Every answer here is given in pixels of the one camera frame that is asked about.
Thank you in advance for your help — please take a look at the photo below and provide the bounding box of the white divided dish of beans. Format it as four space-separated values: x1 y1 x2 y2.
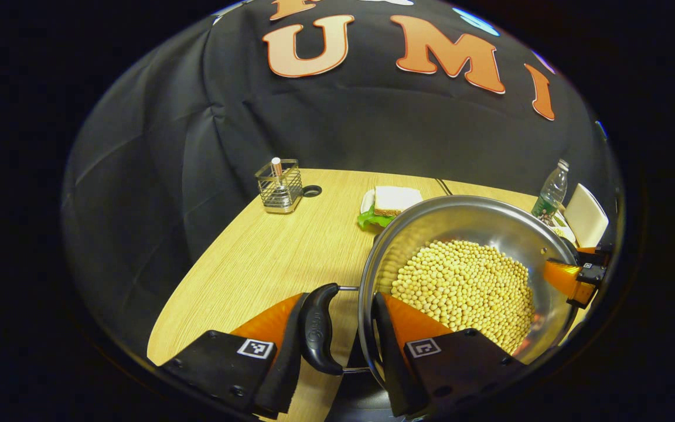
550 211 577 244

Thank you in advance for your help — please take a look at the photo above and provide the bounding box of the white block-shaped appliance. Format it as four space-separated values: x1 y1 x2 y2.
564 183 609 248

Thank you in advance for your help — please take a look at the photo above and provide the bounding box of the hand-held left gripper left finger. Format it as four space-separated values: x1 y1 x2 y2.
159 292 310 418

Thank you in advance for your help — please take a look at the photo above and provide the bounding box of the black induction cooktop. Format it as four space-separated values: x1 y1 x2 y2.
326 328 411 422

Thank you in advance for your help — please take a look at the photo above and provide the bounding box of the steel pot with black handle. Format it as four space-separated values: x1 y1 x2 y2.
299 195 579 376

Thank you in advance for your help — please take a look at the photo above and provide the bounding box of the square wire basket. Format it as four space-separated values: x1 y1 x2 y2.
254 157 304 215

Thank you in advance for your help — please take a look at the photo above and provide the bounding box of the pile of soybeans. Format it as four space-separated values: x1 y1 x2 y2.
390 239 536 355

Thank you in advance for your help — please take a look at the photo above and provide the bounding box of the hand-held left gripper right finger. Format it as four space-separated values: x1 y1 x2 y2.
371 291 530 418

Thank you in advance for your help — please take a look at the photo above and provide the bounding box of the black backdrop cloth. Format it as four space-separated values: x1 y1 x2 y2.
59 0 626 352

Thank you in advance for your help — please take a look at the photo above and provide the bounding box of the small metal-capped shaker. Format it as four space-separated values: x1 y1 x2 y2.
271 157 284 203

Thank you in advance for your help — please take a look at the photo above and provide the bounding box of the sandwich with lettuce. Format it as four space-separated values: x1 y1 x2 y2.
357 186 424 229

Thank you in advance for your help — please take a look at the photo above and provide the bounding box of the clear plastic water bottle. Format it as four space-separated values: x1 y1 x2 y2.
531 159 570 226

